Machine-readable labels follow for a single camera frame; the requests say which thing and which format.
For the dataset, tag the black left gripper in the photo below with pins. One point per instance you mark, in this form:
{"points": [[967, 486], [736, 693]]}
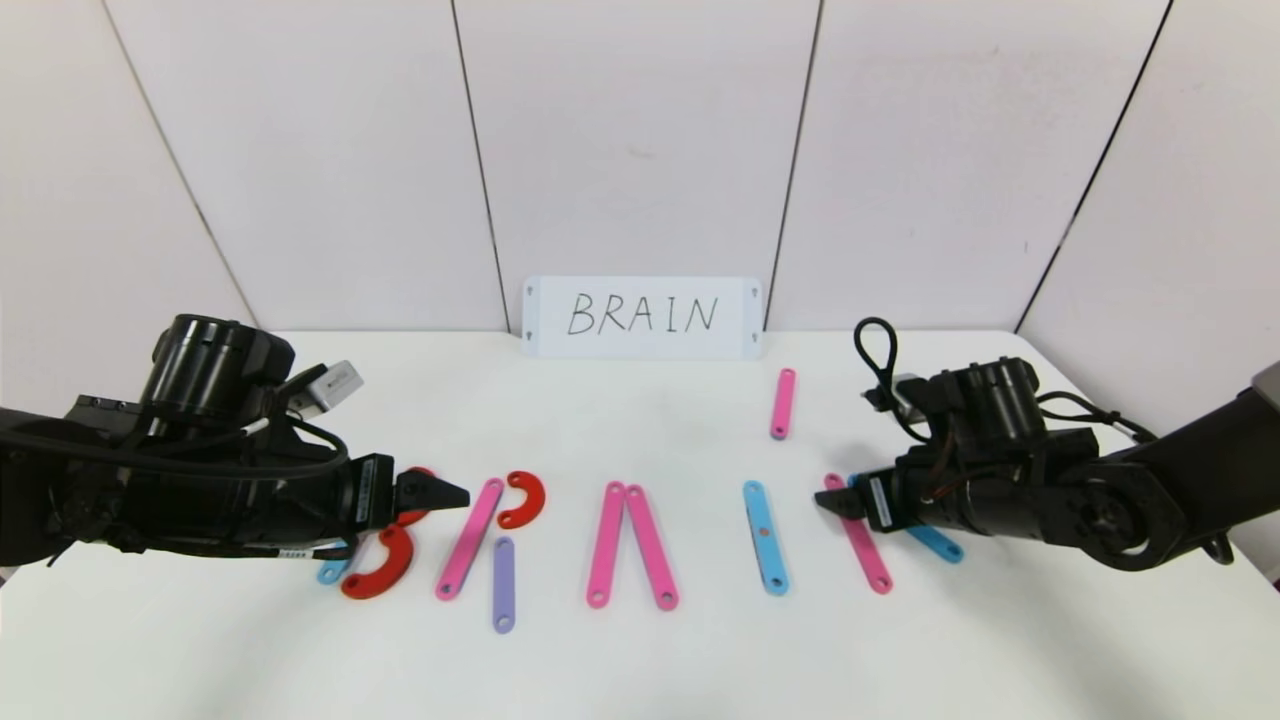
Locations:
{"points": [[372, 492]]}

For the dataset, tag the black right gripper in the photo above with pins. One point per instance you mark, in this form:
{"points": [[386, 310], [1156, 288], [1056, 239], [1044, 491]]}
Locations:
{"points": [[879, 501]]}

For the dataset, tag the pink bar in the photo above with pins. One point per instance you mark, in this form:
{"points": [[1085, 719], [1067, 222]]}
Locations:
{"points": [[870, 560], [650, 545], [470, 540], [782, 404], [606, 545]]}

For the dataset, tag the light blue bar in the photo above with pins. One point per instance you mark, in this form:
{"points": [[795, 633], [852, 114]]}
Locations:
{"points": [[332, 573], [940, 547], [765, 538]]}

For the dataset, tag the small red curved piece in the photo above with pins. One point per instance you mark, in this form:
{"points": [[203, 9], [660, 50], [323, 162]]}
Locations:
{"points": [[535, 495]]}

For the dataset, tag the short purple bar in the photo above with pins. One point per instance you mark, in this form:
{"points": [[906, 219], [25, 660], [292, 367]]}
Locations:
{"points": [[504, 585]]}

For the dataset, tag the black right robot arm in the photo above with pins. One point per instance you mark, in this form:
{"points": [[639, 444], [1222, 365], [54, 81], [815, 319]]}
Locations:
{"points": [[1150, 490]]}

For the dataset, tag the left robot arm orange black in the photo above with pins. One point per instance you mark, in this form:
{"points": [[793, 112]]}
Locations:
{"points": [[210, 370]]}

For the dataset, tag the white BRAIN word card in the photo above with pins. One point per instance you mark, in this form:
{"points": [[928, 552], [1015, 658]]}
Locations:
{"points": [[640, 343]]}

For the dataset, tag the large red curved piece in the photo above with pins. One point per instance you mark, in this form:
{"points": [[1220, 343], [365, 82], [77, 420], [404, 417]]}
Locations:
{"points": [[415, 517], [398, 565]]}

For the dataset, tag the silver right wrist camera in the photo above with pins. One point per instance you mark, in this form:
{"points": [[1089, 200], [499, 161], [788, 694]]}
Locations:
{"points": [[908, 393]]}

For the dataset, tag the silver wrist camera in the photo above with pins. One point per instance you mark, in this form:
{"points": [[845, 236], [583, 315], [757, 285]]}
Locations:
{"points": [[908, 393], [332, 385]]}

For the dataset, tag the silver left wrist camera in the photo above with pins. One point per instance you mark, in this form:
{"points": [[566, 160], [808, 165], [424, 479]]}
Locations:
{"points": [[332, 385]]}

